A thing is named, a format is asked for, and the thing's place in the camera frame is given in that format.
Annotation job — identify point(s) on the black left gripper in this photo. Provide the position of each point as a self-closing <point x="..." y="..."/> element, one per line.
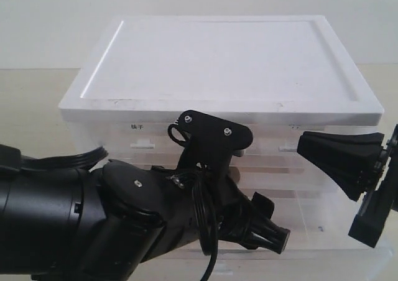
<point x="219" y="210"/>

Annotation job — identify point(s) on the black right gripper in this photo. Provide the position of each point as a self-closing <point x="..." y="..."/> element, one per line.
<point x="356" y="163"/>

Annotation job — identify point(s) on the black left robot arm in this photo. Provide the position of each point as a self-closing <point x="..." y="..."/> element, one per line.
<point x="87" y="217"/>

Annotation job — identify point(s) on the top right small drawer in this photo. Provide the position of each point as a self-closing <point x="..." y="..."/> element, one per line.
<point x="272" y="146"/>

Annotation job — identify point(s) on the small drawer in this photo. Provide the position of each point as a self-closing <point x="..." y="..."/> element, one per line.
<point x="138" y="143"/>
<point x="272" y="146"/>

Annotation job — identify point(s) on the top left small drawer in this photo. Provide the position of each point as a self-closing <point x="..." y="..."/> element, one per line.
<point x="138" y="143"/>

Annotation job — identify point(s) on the white translucent drawer cabinet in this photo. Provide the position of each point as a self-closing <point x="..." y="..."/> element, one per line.
<point x="268" y="70"/>

